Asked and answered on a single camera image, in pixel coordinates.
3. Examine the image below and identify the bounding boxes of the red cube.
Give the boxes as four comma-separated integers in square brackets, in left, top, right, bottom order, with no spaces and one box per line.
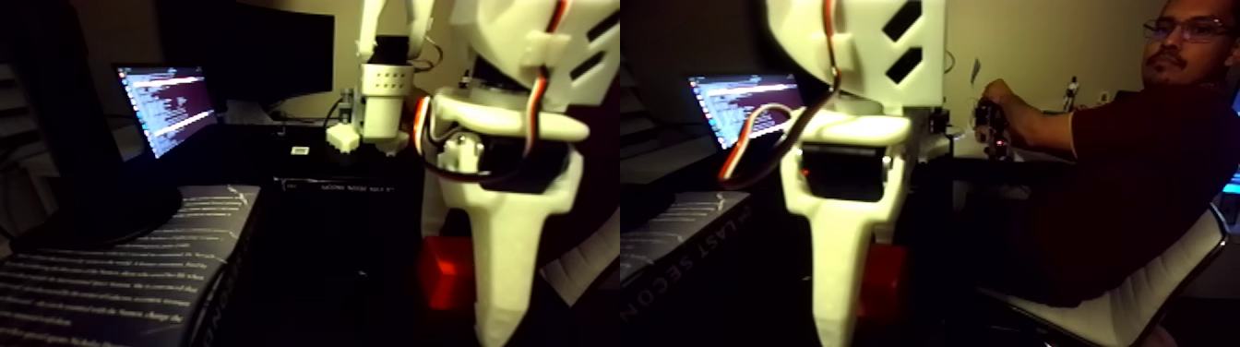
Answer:
[419,237,478,311]

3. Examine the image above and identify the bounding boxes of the person's right hand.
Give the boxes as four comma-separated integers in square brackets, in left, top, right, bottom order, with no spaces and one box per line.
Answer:
[978,79,1017,124]

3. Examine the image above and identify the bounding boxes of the thin black box white lettering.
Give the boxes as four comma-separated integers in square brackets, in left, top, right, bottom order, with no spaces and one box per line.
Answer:
[274,176,424,195]

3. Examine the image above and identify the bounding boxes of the open laptop with lit screen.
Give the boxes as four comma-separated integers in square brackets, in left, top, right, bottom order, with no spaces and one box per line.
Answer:
[113,63,233,162]

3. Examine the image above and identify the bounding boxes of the black monitor with round base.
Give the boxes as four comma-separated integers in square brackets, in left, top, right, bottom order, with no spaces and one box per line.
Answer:
[0,0,184,251]

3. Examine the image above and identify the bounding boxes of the white chair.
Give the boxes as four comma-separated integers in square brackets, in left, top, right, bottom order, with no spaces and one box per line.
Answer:
[978,208,1240,347]

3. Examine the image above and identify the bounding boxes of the person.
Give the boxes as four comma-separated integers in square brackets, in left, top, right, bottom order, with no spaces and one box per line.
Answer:
[976,0,1240,309]

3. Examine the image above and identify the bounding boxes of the dark-framed glasses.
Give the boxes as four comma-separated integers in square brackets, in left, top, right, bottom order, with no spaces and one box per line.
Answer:
[1143,17,1237,43]

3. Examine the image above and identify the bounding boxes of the red orange servo cable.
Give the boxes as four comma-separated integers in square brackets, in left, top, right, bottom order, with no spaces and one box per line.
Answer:
[411,0,573,185]

